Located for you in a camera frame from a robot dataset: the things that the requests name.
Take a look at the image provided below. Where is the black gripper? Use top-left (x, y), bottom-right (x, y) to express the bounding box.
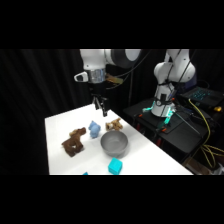
top-left (88, 80), bottom-right (110, 118)

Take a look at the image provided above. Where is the dark brown deer plush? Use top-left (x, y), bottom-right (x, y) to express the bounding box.
top-left (61, 127), bottom-right (88, 158)

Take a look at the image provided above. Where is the grey metal bowl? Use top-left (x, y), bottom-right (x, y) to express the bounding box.
top-left (100, 130), bottom-right (130, 159)

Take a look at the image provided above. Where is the light brown plush animal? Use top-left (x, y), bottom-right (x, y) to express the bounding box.
top-left (104, 117), bottom-right (124, 132)

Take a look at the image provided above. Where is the blue plush animal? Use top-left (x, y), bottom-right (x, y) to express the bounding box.
top-left (87, 120), bottom-right (102, 140)

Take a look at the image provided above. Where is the teal cube block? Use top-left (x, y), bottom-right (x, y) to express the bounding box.
top-left (107, 157), bottom-right (124, 176)

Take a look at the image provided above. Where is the black robot stand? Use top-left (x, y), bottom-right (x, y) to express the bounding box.
top-left (122, 97), bottom-right (224, 165)

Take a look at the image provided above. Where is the black laptop with lit keyboard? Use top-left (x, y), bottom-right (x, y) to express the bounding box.
top-left (179, 85), bottom-right (224, 109)

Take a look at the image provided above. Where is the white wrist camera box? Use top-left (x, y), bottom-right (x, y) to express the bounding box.
top-left (73, 71), bottom-right (89, 83)

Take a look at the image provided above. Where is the yellow cable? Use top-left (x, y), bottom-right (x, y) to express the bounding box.
top-left (187, 97), bottom-right (224, 169)

